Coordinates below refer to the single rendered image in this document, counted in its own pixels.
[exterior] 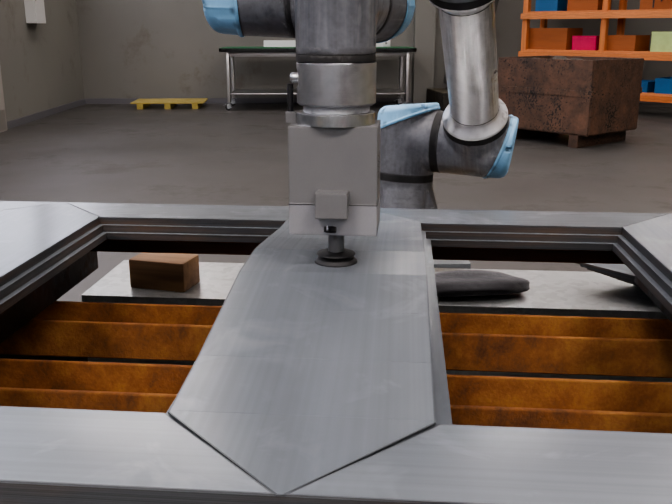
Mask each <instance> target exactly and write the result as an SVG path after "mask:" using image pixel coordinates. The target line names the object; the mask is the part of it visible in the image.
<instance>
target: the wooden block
mask: <svg viewBox="0 0 672 504"><path fill-rule="evenodd" d="M129 272H130V285H131V287H133V288H143V289H154V290H164V291H174V292H186V291H187V290H189V289H190V288H192V287H193V286H194V285H196V284H197V283H199V282H200V275H199V256H198V255H197V254H183V253H140V254H138V255H136V256H134V257H132V258H130V259H129Z"/></svg>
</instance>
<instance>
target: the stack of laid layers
mask: <svg viewBox="0 0 672 504"><path fill-rule="evenodd" d="M284 222H285V221H248V220H199V219H150V218H101V217H99V218H97V219H96V220H94V221H93V222H91V223H89V224H88V225H86V226H84V227H83V228H81V229H79V230H78V231H76V232H75V233H73V234H71V235H70V236H68V237H66V238H65V239H63V240H62V241H60V242H58V243H57V244H55V245H53V246H52V247H50V248H48V249H47V250H45V251H44V252H42V253H40V254H39V255H37V256H35V257H34V258H32V259H31V260H29V261H27V262H26V263H24V264H22V265H21V266H19V267H17V268H16V269H14V270H13V271H11V272H9V273H8V274H6V275H4V276H3V277H1V278H0V314H1V313H3V312H4V311H5V310H7V309H8V308H10V307H11V306H13V305H14V304H15V303H17V302H18V301H20V300H21V299H23V298H24V297H25V296H27V295H28V294H30V293H31V292H33V291H34V290H35V289H37V288H38V287H40V286H41V285H43V284H44V283H45V282H47V281H48V280H50V279H51V278H52V277H54V276H55V275H57V274H58V273H60V272H61V271H62V270H64V269H65V268H67V267H68V266H70V265H71V264H72V263H74V262H75V261H77V260H78V259H80V258H81V257H82V256H84V255H85V254H87V253H88V252H90V251H91V250H92V249H94V248H95V247H97V246H98V245H99V244H101V243H102V242H104V241H105V240H107V239H112V240H156V241H201V242H245V243H262V242H263V241H264V240H265V239H266V238H268V237H269V236H270V235H271V234H273V233H274V232H275V231H276V230H278V229H279V228H280V227H281V226H282V225H283V224H284ZM421 229H422V236H423V241H424V247H425V255H426V267H427V280H428V298H429V316H430V335H431V353H432V371H433V387H434V403H435V419H436V424H434V425H432V426H430V427H428V428H426V429H424V430H422V431H419V432H417V433H415V434H413V435H411V436H409V437H407V438H405V439H403V440H401V441H404V440H406V439H408V438H410V437H412V436H415V435H417V434H419V433H421V432H423V431H425V430H428V429H430V428H432V427H434V426H436V425H439V424H452V416H451V408H450V399H449V391H448V382H447V374H446V365H445V357H444V348H443V340H442V331H441V323H440V314H439V306H438V297H437V289H436V280H435V272H434V263H433V255H432V247H466V248H511V249H555V250H599V251H613V252H614V253H615V254H616V255H617V256H618V257H619V258H620V260H621V261H622V262H623V263H624V264H625V265H626V266H627V267H628V268H629V269H630V270H631V271H632V272H633V273H634V275H635V276H636V277H637V278H638V279H639V280H640V281H641V282H642V283H643V284H644V285H645V286H646V287H647V288H648V290H649V291H650V292H651V293H652V294H653V295H654V296H655V297H656V298H657V299H658V300H659V301H660V302H661V304H662V305H663V306H664V307H665V308H666V309H667V310H668V311H669V312H670V313H671V314H672V273H671V272H670V271H669V270H668V269H667V268H666V267H664V266H663V265H662V264H661V263H660V262H659V261H658V260H657V259H656V258H655V257H654V256H652V255H651V254H650V253H649V252H648V251H647V250H646V249H645V248H644V247H643V246H642V245H640V244H639V243H638V242H637V241H636V240H635V239H634V238H633V237H632V236H631V235H630V234H629V233H627V232H626V231H625V230H624V229H623V228H594V227H545V226H495V225H446V224H421ZM401 441H398V442H396V443H394V444H392V445H390V446H393V445H395V444H397V443H399V442H401ZM390 446H388V447H390ZM388 447H386V448H388ZM386 448H384V449H386ZM384 449H382V450H384ZM382 450H380V451H382ZM0 504H442V503H422V502H402V501H381V500H361V499H341V498H320V497H300V496H275V495H259V494H239V493H219V492H198V491H178V490H158V489H137V488H117V487H97V486H77V485H56V484H36V483H16V482H0Z"/></svg>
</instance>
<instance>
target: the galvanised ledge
mask: <svg viewBox="0 0 672 504"><path fill-rule="evenodd" d="M243 265H244V263H215V262H199V275H200V282H199V283H197V284H196V285H194V286H193V287H192V288H190V289H189V290H187V291H186V292H174V291H164V290H154V289H143V288H133V287H131V285H130V272H129V260H123V261H122V262H121V263H120V264H119V265H117V266H116V267H115V268H114V269H112V270H111V271H110V272H109V273H108V274H106V275H105V276H104V277H103V278H101V279H100V280H99V281H98V282H97V283H95V284H94V285H93V286H92V287H90V288H89V289H88V290H87V291H86V292H84V293H83V294H82V295H81V296H82V302H107V303H141V304H175V305H209V306H222V305H223V303H224V301H225V299H226V297H227V295H228V293H229V291H230V289H231V287H232V285H233V283H234V281H235V279H236V277H237V275H238V273H239V271H240V269H241V268H242V266H243ZM474 270H491V271H498V272H502V273H506V274H509V275H512V276H516V277H520V278H524V279H526V280H529V282H530V284H529V287H530V289H529V290H528V291H526V292H522V293H515V294H506V295H489V296H462V297H438V306H439V312H448V313H482V314H516V315H550V316H584V317H618V318H652V319H668V318H667V317H666V316H665V315H664V314H663V313H662V311H661V310H660V309H659V308H658V307H657V306H656V305H655V304H654V303H653V302H652V300H651V299H650V298H649V297H648V296H647V295H646V294H645V293H644V292H643V290H642V289H641V288H640V287H639V286H635V285H633V284H630V283H626V282H624V281H620V280H616V279H615V278H611V277H610V276H606V275H602V274H600V273H597V272H579V271H538V270H498V269H474Z"/></svg>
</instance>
